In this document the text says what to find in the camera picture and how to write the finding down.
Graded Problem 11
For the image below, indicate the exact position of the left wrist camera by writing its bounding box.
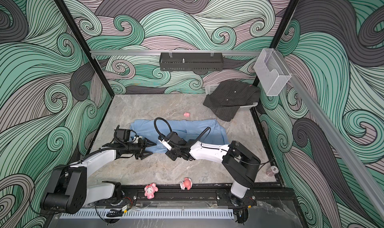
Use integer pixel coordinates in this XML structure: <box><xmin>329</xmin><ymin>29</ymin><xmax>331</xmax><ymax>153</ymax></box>
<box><xmin>114</xmin><ymin>128</ymin><xmax>131</xmax><ymax>143</ymax></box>

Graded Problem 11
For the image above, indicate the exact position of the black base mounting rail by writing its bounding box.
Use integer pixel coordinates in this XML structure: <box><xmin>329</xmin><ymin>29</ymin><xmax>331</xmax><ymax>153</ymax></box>
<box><xmin>56</xmin><ymin>184</ymin><xmax>298</xmax><ymax>207</ymax></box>

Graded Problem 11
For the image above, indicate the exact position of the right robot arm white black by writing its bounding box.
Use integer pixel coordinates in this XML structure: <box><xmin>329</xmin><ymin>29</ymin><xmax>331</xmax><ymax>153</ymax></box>
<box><xmin>154</xmin><ymin>117</ymin><xmax>262</xmax><ymax>206</ymax></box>

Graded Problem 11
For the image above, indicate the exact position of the right black frame post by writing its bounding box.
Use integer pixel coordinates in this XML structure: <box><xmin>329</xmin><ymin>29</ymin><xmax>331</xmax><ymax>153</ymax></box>
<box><xmin>251</xmin><ymin>0</ymin><xmax>306</xmax><ymax>88</ymax></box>

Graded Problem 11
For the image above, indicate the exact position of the pink white plush toy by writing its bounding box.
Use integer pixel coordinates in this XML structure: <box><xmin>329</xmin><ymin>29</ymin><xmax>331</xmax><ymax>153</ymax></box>
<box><xmin>180</xmin><ymin>177</ymin><xmax>193</xmax><ymax>191</ymax></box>

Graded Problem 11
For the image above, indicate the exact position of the clear plastic wall bin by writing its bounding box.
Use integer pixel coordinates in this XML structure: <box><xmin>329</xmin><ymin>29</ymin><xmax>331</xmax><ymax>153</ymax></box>
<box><xmin>254</xmin><ymin>48</ymin><xmax>292</xmax><ymax>97</ymax></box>

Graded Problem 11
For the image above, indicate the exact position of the right side aluminium rail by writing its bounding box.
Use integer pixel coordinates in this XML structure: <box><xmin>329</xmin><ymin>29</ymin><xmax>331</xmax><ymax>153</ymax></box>
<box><xmin>274</xmin><ymin>50</ymin><xmax>384</xmax><ymax>218</ymax></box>

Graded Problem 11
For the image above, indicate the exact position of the dark grey striped shirt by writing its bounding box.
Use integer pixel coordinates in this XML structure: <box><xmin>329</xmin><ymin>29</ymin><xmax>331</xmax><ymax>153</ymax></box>
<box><xmin>203</xmin><ymin>80</ymin><xmax>261</xmax><ymax>122</ymax></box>

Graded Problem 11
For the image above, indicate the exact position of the horizontal aluminium rail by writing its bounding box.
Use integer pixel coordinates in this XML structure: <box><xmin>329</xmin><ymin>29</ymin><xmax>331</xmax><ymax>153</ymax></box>
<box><xmin>90</xmin><ymin>49</ymin><xmax>261</xmax><ymax>57</ymax></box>

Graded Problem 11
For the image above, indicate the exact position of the white slotted cable duct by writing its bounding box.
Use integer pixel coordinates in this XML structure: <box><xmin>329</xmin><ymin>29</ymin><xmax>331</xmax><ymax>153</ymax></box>
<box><xmin>60</xmin><ymin>208</ymin><xmax>235</xmax><ymax>220</ymax></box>

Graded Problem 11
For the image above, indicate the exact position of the left black frame post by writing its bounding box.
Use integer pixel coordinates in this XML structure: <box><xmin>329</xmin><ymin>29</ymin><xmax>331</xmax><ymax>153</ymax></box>
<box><xmin>53</xmin><ymin>0</ymin><xmax>115</xmax><ymax>99</ymax></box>

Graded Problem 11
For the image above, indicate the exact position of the black frame post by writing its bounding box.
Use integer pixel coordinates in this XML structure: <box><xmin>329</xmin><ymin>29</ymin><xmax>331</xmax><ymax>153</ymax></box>
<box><xmin>53</xmin><ymin>0</ymin><xmax>115</xmax><ymax>99</ymax></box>
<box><xmin>251</xmin><ymin>0</ymin><xmax>306</xmax><ymax>88</ymax></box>

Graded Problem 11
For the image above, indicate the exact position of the light blue long sleeve shirt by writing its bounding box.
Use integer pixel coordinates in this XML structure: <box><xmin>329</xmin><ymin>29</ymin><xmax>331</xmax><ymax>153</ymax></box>
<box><xmin>130</xmin><ymin>119</ymin><xmax>229</xmax><ymax>153</ymax></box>

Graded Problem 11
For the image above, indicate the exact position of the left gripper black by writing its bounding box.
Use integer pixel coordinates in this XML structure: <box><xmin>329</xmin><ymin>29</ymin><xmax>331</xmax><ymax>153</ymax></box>
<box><xmin>124</xmin><ymin>137</ymin><xmax>157</xmax><ymax>160</ymax></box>

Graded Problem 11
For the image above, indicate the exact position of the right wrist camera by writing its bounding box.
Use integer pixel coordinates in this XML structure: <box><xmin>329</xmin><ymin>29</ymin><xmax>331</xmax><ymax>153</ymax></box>
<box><xmin>158</xmin><ymin>131</ymin><xmax>181</xmax><ymax>151</ymax></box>

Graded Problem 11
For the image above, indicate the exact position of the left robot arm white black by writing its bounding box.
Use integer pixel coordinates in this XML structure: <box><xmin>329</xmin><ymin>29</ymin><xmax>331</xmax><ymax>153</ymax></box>
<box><xmin>40</xmin><ymin>127</ymin><xmax>156</xmax><ymax>214</ymax></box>

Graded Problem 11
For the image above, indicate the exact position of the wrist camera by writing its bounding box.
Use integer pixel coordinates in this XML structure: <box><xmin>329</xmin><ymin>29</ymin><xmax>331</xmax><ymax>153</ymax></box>
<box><xmin>114</xmin><ymin>128</ymin><xmax>131</xmax><ymax>143</ymax></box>
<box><xmin>158</xmin><ymin>131</ymin><xmax>181</xmax><ymax>151</ymax></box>

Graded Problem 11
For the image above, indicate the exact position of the pink plush pig toy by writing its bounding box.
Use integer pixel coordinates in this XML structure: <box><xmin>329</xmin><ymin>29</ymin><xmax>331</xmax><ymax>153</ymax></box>
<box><xmin>145</xmin><ymin>183</ymin><xmax>159</xmax><ymax>200</ymax></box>

